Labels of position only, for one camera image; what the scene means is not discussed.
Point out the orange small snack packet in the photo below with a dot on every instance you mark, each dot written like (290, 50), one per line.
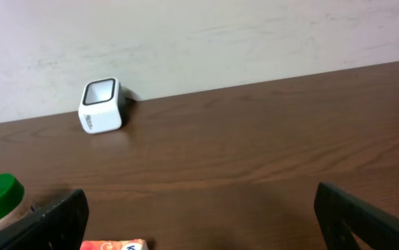
(136, 244)

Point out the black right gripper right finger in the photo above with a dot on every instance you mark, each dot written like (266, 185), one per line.
(342, 217)

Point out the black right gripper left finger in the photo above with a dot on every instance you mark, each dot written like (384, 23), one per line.
(58, 225)

